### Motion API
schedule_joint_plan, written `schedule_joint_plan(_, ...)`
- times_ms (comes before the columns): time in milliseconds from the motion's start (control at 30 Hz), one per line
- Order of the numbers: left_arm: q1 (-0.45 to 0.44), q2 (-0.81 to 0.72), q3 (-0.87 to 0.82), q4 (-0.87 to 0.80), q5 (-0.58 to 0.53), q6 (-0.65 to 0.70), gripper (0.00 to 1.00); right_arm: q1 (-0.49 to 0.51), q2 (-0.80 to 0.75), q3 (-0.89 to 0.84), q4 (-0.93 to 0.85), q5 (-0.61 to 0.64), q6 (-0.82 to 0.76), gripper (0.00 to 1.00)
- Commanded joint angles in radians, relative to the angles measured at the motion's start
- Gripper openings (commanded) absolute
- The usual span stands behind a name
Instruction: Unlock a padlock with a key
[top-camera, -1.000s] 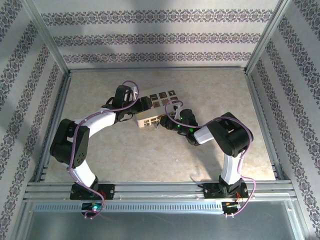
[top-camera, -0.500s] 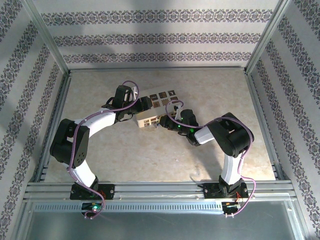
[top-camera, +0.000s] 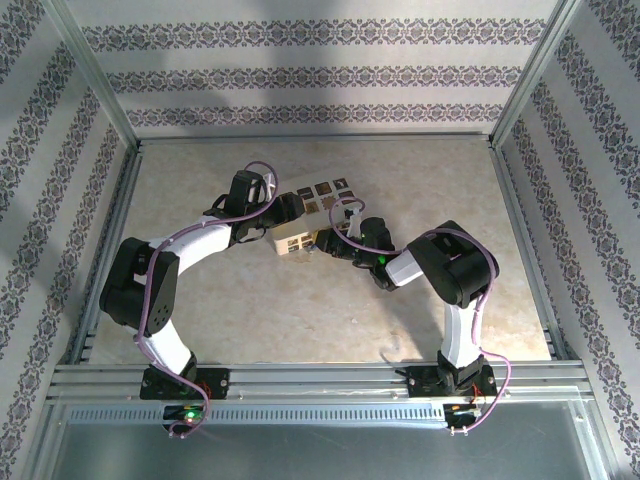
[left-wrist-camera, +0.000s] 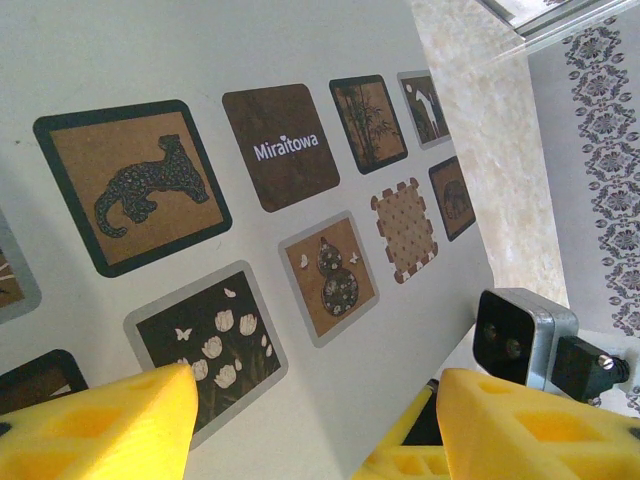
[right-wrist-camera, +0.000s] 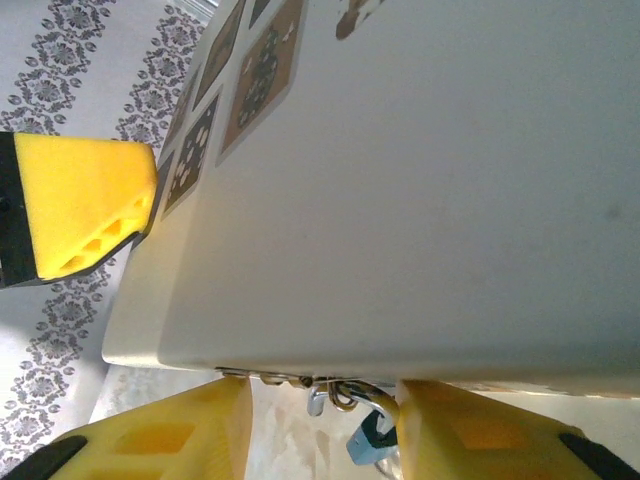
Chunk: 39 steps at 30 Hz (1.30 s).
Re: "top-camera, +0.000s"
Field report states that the white box with picture tiles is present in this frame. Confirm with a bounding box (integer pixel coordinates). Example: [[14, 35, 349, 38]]
[[267, 174, 370, 257]]

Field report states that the grey metal sheet panel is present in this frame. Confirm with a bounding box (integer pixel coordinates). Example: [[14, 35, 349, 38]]
[[49, 423, 594, 480]]

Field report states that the aluminium table edge rail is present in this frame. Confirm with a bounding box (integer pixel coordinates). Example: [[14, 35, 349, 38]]
[[133, 130, 497, 147], [491, 142, 585, 362], [64, 142, 146, 366]]

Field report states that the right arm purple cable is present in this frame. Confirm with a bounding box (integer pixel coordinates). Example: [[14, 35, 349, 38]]
[[329, 196, 514, 437]]

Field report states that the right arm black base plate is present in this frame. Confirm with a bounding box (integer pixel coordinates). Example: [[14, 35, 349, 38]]
[[406, 363, 497, 402]]

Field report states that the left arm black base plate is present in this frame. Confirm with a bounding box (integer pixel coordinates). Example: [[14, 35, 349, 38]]
[[139, 366, 232, 402]]

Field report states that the slotted grey cable duct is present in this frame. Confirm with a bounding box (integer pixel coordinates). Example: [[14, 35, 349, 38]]
[[64, 403, 501, 427]]

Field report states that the aluminium frame post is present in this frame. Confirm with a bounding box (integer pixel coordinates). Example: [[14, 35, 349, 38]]
[[37, 0, 145, 151], [487, 0, 587, 151]]

